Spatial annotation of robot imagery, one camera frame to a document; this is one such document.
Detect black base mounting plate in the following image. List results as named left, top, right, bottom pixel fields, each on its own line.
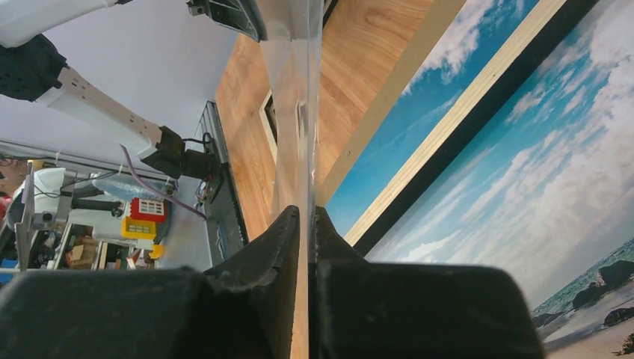
left=196, top=162, right=248, bottom=265

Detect red yellow toy blocks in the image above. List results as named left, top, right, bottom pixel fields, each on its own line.
left=121, top=197, right=167, bottom=240

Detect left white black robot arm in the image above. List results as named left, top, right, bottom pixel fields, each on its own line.
left=1, top=1, right=219, bottom=180

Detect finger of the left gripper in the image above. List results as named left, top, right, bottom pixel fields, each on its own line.
left=187, top=0, right=266, bottom=43

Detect wooden picture frame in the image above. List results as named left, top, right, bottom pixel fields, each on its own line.
left=318, top=1, right=597, bottom=254

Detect clear acrylic sheet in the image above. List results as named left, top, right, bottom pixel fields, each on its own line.
left=255, top=0, right=325, bottom=263

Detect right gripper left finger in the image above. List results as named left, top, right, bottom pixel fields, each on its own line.
left=1, top=205, right=301, bottom=358

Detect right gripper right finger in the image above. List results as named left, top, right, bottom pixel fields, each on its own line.
left=309, top=206, right=546, bottom=358

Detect beach landscape photo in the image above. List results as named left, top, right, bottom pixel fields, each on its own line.
left=326, top=1, right=633, bottom=358

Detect aluminium rail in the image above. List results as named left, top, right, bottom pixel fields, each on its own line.
left=194, top=101, right=229, bottom=165

